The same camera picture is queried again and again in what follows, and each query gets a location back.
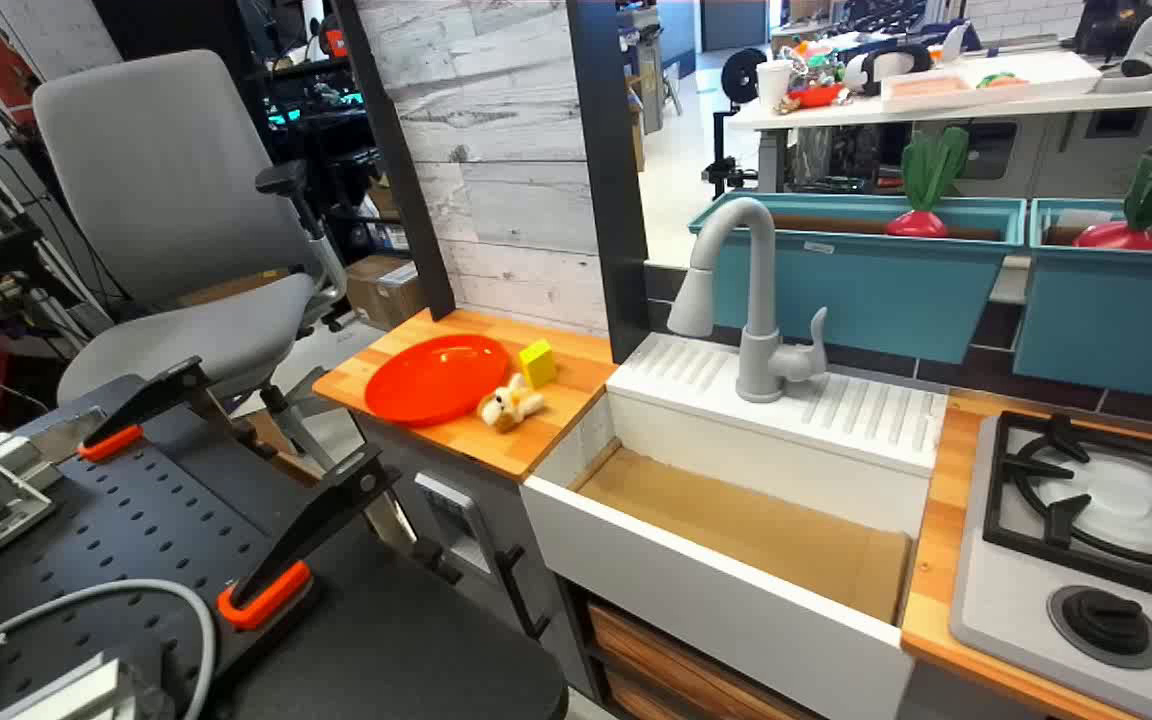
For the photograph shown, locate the yellow block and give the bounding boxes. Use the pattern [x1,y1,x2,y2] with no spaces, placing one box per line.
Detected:
[515,336,562,390]

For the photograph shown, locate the orange round plate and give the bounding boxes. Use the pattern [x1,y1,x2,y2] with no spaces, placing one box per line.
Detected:
[359,332,515,433]

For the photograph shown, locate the wooden toy kitchen unit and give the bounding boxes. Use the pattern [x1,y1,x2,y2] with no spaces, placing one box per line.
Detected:
[313,309,1152,720]

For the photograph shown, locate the white plush dog toy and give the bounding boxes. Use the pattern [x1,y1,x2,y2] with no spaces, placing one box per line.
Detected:
[470,371,549,434]

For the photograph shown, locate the gray toy faucet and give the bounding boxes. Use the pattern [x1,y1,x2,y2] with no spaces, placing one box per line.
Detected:
[662,196,835,409]

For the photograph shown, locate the cardboard box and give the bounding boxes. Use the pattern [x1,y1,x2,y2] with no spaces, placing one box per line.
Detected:
[343,250,432,336]

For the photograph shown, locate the white toy sink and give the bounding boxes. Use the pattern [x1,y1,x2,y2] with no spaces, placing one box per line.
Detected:
[515,332,952,720]

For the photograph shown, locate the teal planter box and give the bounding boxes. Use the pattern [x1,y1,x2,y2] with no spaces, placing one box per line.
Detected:
[686,193,1033,367]
[1011,196,1152,412]

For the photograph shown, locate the black round stand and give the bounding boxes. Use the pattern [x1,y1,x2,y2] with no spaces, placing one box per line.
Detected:
[706,44,769,199]

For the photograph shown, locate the red bowl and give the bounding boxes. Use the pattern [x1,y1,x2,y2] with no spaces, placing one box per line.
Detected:
[787,76,848,111]

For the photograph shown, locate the red toy radish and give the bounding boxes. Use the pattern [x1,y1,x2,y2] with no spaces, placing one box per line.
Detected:
[1072,134,1152,256]
[885,123,970,238]

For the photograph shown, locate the white background table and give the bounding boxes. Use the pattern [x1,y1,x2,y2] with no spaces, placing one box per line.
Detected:
[732,52,1152,196]

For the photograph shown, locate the gray office chair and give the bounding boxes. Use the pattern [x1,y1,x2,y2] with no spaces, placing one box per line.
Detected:
[29,46,352,412]

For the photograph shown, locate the dark perforated board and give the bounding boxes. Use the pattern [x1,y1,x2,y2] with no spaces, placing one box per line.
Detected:
[0,403,380,720]

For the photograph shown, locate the black stove grate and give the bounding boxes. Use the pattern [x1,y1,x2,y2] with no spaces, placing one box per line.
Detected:
[980,409,1152,616]

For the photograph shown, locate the gray toy stove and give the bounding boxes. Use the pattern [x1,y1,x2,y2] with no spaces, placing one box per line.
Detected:
[948,403,1152,720]

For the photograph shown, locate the black stove knob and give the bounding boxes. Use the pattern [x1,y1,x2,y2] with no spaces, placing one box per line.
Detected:
[1048,578,1152,673]

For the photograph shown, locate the black upright post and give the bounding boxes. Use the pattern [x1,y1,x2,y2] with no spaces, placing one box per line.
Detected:
[562,0,653,367]

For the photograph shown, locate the black leaning post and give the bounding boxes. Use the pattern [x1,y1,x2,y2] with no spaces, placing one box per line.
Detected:
[331,0,458,318]

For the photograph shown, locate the black clamp orange handle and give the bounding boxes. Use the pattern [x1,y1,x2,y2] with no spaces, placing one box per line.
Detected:
[70,355,213,466]
[213,450,390,634]

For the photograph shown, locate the gray cable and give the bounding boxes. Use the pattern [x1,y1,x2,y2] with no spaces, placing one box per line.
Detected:
[0,576,222,720]

